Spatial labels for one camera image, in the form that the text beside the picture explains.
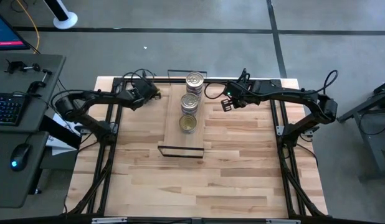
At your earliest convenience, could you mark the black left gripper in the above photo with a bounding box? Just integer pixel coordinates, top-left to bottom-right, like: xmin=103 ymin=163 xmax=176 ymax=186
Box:
xmin=126 ymin=79 xmax=162 ymax=110

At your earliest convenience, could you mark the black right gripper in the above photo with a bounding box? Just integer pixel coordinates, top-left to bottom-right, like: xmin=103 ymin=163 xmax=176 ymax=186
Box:
xmin=221 ymin=80 xmax=259 ymax=112

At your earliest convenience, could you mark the wooden tray board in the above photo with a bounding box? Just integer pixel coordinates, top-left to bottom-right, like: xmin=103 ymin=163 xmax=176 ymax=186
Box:
xmin=156 ymin=69 xmax=209 ymax=159

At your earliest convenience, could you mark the white paper sheet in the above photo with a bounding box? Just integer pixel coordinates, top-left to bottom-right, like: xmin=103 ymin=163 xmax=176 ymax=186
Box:
xmin=52 ymin=113 xmax=75 ymax=131
xmin=45 ymin=135 xmax=78 ymax=156

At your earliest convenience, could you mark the white round pole stand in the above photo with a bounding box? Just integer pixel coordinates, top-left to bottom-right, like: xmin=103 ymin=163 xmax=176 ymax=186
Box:
xmin=42 ymin=0 xmax=78 ymax=30

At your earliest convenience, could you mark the black desk clamp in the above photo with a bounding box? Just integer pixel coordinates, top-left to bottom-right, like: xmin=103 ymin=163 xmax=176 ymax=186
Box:
xmin=4 ymin=60 xmax=40 ymax=75
xmin=26 ymin=68 xmax=53 ymax=94

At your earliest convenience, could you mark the grey side desk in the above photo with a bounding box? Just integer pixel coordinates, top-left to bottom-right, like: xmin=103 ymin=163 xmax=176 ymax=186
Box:
xmin=0 ymin=53 xmax=67 ymax=209

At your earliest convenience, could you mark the black computer mouse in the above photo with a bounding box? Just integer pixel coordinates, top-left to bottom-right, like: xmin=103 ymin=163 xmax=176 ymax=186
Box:
xmin=10 ymin=142 xmax=32 ymax=172

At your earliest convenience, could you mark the backlit black keyboard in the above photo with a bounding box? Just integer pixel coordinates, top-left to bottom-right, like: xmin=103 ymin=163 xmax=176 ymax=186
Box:
xmin=0 ymin=92 xmax=27 ymax=127

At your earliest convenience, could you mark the grey metal cart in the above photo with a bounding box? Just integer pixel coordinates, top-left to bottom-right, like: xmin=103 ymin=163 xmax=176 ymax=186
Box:
xmin=335 ymin=79 xmax=385 ymax=183

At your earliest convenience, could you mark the computer monitor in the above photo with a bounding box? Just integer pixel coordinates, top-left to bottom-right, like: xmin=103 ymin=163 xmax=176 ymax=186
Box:
xmin=0 ymin=11 xmax=31 ymax=52

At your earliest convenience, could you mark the black aluminium table frame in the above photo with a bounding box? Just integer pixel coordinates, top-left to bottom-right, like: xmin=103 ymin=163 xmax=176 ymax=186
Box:
xmin=66 ymin=76 xmax=329 ymax=218

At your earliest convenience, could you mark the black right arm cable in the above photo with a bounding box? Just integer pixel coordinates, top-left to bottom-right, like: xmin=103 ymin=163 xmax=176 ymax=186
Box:
xmin=204 ymin=68 xmax=339 ymax=103

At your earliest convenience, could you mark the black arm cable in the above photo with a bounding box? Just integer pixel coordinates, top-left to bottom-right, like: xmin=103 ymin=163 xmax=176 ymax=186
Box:
xmin=204 ymin=68 xmax=339 ymax=103
xmin=50 ymin=68 xmax=158 ymax=103

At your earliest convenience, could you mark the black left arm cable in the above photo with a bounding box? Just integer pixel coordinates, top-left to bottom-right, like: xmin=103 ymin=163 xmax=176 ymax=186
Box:
xmin=50 ymin=68 xmax=158 ymax=103

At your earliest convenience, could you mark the long silver edge bracket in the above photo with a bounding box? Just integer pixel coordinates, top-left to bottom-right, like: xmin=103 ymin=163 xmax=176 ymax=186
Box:
xmin=265 ymin=218 xmax=302 ymax=224
xmin=91 ymin=217 xmax=128 ymax=224

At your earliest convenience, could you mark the black cart cable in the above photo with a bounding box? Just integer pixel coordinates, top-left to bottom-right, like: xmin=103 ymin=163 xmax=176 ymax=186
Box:
xmin=359 ymin=108 xmax=385 ymax=137

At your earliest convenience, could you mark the yellow floor cable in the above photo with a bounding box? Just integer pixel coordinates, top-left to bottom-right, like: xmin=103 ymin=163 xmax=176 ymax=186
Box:
xmin=15 ymin=0 xmax=40 ymax=54

